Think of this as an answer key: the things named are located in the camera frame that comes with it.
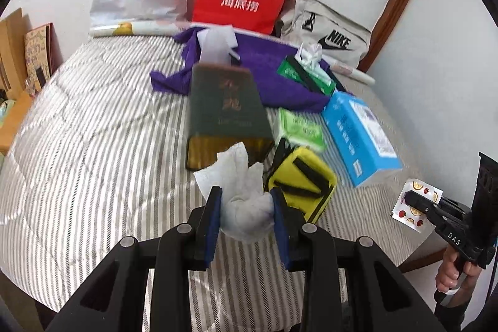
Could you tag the white cloth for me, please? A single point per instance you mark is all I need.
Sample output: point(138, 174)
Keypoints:
point(241, 199)

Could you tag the person's right hand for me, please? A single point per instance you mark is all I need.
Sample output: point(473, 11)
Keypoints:
point(453, 271)

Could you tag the brown picture book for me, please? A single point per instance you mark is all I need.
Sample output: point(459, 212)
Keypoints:
point(37, 52)

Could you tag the purple towel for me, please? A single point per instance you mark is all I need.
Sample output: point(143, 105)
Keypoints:
point(260, 59)

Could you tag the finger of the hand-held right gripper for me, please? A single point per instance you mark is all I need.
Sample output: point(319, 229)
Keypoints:
point(422, 205)

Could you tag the light green wet wipes pack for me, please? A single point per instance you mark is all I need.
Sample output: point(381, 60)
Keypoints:
point(301, 129)

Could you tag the wooden side table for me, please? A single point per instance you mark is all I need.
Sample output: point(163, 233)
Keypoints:
point(13, 122)

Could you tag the black flat strip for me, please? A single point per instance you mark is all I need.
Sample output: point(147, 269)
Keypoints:
point(307, 77)

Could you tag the cream rolled paper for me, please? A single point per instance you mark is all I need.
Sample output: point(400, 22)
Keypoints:
point(155, 28)

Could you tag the beige sling bag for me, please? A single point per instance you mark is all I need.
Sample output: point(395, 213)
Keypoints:
point(307, 11)

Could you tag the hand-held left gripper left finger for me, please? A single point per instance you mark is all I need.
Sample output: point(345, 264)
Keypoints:
point(214, 227)

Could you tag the white tube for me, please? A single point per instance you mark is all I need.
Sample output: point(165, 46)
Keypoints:
point(352, 73)

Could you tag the striped blanket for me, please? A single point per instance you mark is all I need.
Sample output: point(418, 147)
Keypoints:
point(97, 145)

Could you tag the green snack packet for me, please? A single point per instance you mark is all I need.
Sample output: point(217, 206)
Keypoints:
point(288, 69)

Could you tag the white sock bundle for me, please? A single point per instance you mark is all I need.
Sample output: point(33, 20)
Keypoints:
point(309, 52)

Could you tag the white sponge block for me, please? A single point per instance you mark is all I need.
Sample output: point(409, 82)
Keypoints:
point(216, 44)

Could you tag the fruit print sachet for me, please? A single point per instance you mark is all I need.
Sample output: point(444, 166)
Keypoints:
point(416, 188)

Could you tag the blue tissue pack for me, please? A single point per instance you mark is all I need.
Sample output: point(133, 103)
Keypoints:
point(358, 137)

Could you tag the yellow mesh pouch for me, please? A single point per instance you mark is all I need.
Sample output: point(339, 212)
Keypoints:
point(299, 170)

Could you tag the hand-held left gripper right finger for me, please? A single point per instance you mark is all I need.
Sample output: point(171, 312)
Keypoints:
point(281, 227)

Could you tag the dark green tin box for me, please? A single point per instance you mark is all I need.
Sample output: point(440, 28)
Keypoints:
point(229, 110)

